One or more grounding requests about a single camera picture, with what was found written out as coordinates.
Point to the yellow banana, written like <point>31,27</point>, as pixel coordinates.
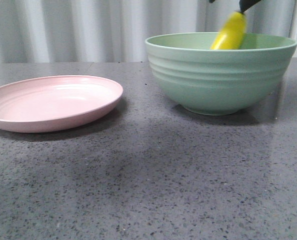
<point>231,35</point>

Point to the green ribbed bowl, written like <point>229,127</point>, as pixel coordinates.
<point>218,82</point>

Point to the pink plate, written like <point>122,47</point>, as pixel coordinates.
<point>55,103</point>

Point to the white pleated curtain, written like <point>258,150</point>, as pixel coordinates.
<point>46,31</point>

